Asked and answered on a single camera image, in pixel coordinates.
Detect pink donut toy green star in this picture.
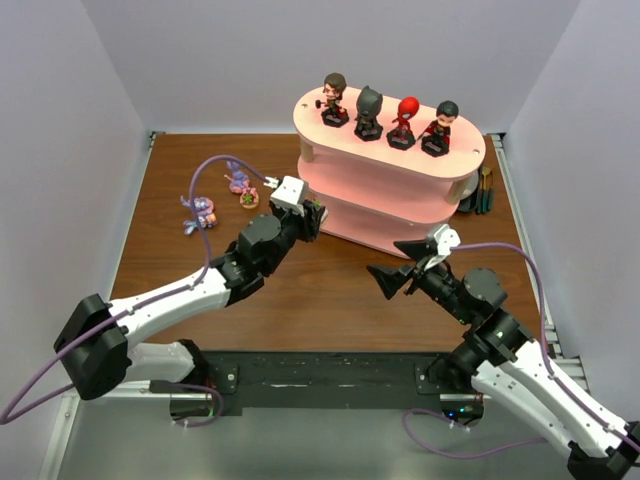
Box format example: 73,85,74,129
239,187,260,209

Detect black-haired figurine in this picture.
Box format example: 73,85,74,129
418,100,459,158

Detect red spider hero figurine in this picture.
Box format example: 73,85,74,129
386,96,420,151

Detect brown-haired hero figurine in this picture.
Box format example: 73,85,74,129
315,72,349,128

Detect black bat-masked figurine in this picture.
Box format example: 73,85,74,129
354,86,383,141

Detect red white cake toy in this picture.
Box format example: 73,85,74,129
312,200,329,225

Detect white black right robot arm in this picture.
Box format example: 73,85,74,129
367,239,639,479

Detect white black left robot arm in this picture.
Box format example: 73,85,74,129
54,200,327,400

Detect dark tools behind shelf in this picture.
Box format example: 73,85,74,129
457,166,494,215

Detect pink three-tier oval shelf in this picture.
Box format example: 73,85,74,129
293,88,486,255

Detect purple bunny toy upright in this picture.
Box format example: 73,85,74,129
224,160,250,194

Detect purple bunny toy lying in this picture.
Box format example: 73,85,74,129
183,197,218,236

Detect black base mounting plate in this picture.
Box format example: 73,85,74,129
204,351,482,419

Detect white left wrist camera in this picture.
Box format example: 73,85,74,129
270,176,308,216

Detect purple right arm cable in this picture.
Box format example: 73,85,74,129
449,242,640,451

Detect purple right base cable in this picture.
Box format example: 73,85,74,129
402,407,551,460

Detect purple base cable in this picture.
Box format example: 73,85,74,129
169,384,224,429
402,407,551,460

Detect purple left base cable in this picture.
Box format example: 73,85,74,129
169,384,224,429

